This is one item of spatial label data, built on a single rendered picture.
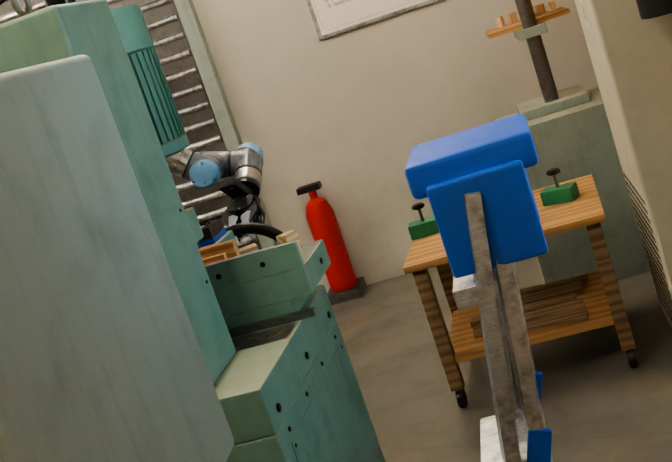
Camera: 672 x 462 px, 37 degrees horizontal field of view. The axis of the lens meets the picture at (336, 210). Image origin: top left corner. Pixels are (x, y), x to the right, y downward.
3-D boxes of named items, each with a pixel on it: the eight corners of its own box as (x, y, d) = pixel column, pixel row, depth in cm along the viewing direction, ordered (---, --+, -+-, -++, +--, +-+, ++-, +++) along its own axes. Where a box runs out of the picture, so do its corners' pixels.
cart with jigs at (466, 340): (630, 308, 375) (583, 144, 363) (649, 369, 321) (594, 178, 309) (458, 350, 391) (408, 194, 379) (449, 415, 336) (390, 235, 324)
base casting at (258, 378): (338, 319, 231) (325, 282, 230) (278, 435, 177) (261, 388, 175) (163, 364, 242) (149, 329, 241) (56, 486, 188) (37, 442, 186)
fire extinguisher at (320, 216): (366, 285, 523) (329, 175, 512) (362, 296, 504) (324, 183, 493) (333, 294, 526) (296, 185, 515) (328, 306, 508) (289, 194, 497)
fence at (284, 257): (304, 264, 209) (295, 239, 208) (302, 267, 207) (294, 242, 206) (52, 334, 224) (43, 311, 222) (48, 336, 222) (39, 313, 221)
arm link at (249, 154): (235, 161, 286) (265, 161, 286) (232, 188, 278) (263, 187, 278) (232, 140, 281) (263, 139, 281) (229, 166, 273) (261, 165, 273)
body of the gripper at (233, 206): (265, 228, 266) (267, 197, 275) (251, 205, 260) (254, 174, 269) (238, 235, 268) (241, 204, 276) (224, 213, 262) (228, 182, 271)
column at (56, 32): (240, 352, 200) (109, -4, 186) (205, 400, 178) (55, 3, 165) (139, 378, 205) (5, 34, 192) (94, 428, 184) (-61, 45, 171)
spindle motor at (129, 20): (201, 141, 218) (151, 0, 213) (174, 157, 202) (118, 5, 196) (129, 163, 223) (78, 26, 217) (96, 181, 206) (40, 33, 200)
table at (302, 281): (340, 250, 237) (332, 226, 236) (313, 293, 208) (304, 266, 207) (112, 313, 252) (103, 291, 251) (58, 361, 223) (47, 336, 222)
